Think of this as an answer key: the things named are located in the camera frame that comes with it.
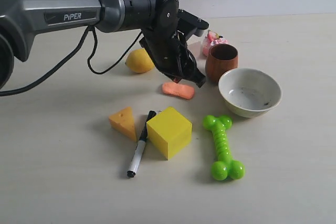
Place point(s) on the orange soft clay piece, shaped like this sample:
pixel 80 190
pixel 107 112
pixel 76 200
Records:
pixel 178 90

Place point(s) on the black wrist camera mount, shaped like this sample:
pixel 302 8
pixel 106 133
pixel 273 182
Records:
pixel 190 25

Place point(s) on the white ceramic bowl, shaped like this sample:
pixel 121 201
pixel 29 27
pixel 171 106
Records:
pixel 248 92

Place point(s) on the brown wooden cup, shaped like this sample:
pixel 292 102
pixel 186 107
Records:
pixel 221 58

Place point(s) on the yellow cube block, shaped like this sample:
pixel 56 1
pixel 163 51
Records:
pixel 169 131

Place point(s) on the pink strawberry cake toy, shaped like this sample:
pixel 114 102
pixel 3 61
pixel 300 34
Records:
pixel 212 38

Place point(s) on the black white marker pen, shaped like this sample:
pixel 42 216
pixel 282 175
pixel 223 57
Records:
pixel 140 147

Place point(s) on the green bone dog toy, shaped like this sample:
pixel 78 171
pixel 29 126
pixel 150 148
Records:
pixel 225 166

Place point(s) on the yellow lemon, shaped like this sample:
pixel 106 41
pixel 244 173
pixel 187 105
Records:
pixel 139 61

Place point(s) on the orange cheese wedge toy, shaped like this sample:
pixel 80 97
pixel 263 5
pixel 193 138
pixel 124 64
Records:
pixel 123 122

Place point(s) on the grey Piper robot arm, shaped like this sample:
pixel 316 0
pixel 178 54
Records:
pixel 164 29

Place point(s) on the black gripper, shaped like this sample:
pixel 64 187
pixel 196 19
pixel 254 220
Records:
pixel 172 57

